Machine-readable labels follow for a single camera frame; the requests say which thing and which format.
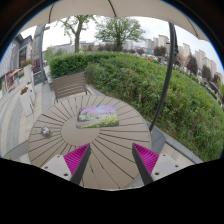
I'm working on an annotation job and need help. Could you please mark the grey shopfront building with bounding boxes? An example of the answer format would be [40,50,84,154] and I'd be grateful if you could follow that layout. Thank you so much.
[0,33,34,98]

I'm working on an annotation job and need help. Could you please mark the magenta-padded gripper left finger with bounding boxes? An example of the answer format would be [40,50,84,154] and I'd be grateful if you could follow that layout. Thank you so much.
[40,143,92,186]

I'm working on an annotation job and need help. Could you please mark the grey transparent computer mouse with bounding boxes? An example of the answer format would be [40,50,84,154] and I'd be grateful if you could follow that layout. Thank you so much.
[40,126,52,138]

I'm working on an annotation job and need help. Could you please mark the dark curved parasol pole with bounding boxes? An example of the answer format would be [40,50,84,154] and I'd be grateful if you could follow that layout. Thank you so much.
[148,22,180,133]

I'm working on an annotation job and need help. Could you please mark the distant beige apartment blocks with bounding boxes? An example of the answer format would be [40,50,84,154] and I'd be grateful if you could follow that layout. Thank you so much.
[144,34,224,83]

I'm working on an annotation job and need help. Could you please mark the white planter with flowers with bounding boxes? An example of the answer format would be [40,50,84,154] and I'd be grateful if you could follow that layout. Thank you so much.
[20,59,35,85]
[19,85,36,116]

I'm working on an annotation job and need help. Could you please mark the round-crowned green tree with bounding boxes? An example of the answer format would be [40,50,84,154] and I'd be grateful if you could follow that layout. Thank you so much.
[94,17,146,52]

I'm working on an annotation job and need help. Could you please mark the bare-trunked green tree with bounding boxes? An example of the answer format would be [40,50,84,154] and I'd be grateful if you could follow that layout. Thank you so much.
[57,14,97,55]

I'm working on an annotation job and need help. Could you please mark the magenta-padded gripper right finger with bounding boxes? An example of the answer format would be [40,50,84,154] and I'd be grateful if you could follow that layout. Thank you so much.
[132,143,184,186]

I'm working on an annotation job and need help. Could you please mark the brown slatted chair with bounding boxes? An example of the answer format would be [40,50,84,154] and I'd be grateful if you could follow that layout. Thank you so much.
[51,71,90,102]

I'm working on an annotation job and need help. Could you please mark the beige parasol canopy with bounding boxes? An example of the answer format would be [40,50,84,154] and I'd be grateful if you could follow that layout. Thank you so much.
[19,0,210,43]

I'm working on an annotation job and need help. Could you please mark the grey sign pillar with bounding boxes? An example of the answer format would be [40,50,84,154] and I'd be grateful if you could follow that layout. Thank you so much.
[31,24,51,85]

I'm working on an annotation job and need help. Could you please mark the flower print mouse pad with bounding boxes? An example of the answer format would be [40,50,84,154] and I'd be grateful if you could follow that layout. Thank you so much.
[75,105,120,129]

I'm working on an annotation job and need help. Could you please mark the green hedge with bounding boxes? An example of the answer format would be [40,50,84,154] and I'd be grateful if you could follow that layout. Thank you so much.
[48,51,224,163]

